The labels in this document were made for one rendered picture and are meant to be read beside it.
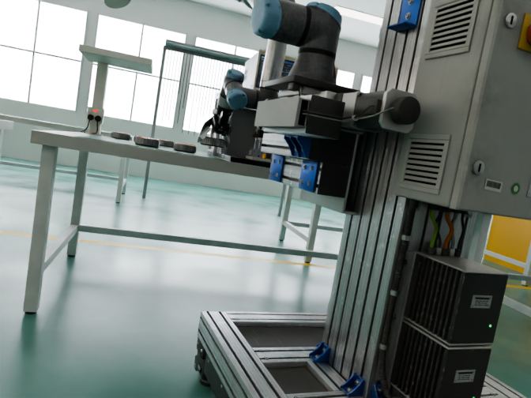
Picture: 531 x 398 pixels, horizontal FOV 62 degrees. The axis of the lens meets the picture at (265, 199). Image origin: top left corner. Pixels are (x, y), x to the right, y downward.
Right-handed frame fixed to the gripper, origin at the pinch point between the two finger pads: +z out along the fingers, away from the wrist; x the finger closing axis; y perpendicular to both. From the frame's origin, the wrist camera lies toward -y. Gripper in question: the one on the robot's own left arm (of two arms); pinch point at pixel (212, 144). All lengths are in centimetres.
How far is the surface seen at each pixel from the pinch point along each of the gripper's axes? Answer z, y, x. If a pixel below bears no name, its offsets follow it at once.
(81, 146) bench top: 6, 8, -53
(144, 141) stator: 11.9, -12.2, -26.9
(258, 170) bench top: 0.0, 15.8, 18.5
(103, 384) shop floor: 44, 87, -37
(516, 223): 103, -120, 400
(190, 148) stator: 14.7, -17.1, -4.8
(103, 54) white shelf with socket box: 0, -73, -48
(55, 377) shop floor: 46, 82, -51
